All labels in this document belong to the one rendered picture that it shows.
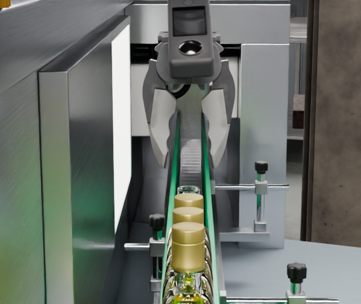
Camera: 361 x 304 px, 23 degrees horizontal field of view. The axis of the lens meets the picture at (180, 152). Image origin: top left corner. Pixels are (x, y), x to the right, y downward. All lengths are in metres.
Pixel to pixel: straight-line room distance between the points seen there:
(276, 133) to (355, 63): 1.25
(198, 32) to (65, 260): 0.27
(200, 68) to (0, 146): 0.26
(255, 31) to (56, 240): 1.19
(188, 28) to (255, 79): 1.11
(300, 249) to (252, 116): 0.34
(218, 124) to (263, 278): 0.98
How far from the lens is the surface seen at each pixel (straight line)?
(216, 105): 0.98
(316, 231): 3.43
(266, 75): 2.03
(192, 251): 0.89
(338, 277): 1.96
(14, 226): 0.77
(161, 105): 0.98
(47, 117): 0.88
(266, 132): 2.05
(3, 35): 0.62
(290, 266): 1.24
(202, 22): 0.94
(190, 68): 0.89
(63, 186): 0.90
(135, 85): 2.15
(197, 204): 1.00
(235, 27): 2.02
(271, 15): 2.02
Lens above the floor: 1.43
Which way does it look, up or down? 12 degrees down
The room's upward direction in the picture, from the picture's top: straight up
